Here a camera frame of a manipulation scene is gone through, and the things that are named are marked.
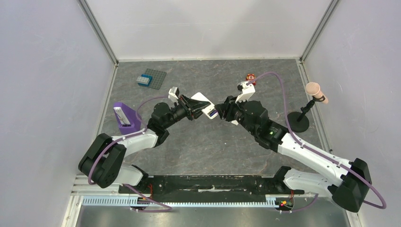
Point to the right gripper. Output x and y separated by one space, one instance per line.
230 109

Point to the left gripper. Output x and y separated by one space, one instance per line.
191 106

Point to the blue purple battery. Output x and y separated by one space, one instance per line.
213 113

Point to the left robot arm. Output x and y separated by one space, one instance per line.
103 162

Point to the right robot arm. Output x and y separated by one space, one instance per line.
345 181

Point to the red toy block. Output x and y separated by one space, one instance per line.
251 77

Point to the grey lego baseplate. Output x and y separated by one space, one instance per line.
156 78

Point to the blue lego brick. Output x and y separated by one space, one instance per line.
144 80

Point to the purple stand with white device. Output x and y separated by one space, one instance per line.
126 118

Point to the pink microphone on black stand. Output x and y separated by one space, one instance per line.
298 121

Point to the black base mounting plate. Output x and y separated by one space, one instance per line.
214 188

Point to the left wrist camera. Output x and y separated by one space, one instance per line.
173 94

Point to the white slotted cable duct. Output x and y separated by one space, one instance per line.
134 201

